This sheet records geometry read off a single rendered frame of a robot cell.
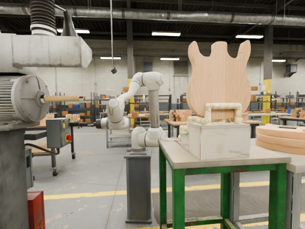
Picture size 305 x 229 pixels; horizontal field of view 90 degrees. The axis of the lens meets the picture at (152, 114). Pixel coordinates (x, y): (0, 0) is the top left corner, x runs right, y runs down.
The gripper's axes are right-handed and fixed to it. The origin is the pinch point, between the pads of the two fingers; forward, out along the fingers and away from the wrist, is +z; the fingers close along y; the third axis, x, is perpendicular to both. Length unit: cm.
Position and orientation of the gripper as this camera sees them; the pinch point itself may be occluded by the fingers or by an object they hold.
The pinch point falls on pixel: (74, 124)
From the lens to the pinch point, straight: 132.6
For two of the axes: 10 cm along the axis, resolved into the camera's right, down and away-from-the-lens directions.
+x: -0.1, -10.0, -0.5
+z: -10.0, 0.2, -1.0
